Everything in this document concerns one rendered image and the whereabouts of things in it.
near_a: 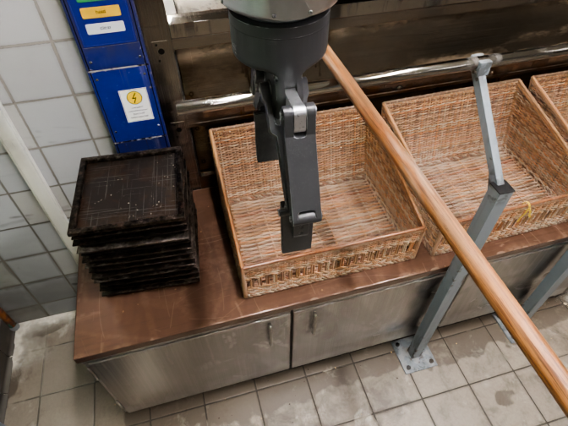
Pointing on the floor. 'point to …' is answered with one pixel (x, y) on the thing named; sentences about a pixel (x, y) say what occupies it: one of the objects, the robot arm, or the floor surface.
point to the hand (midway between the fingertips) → (281, 192)
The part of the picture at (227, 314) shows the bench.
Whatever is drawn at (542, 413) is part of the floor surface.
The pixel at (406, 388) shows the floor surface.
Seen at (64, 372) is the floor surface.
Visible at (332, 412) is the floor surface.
